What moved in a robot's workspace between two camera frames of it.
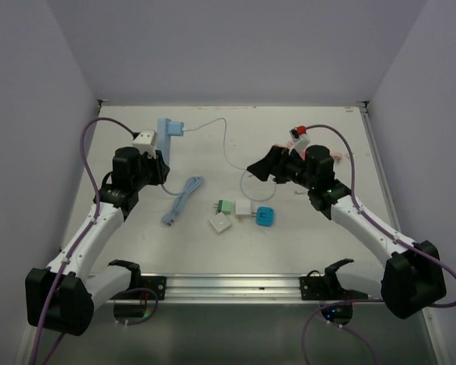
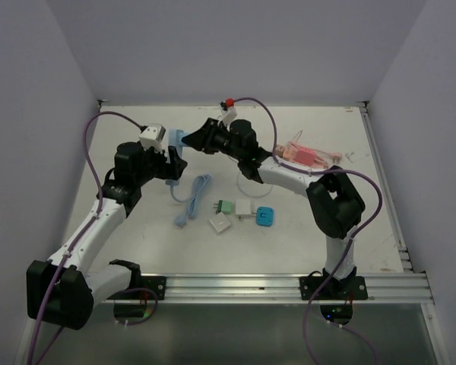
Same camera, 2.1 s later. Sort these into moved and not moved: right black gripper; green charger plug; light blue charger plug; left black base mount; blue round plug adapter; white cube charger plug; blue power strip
Moved: right black gripper; light blue charger plug; blue power strip
Not moved: white cube charger plug; green charger plug; left black base mount; blue round plug adapter
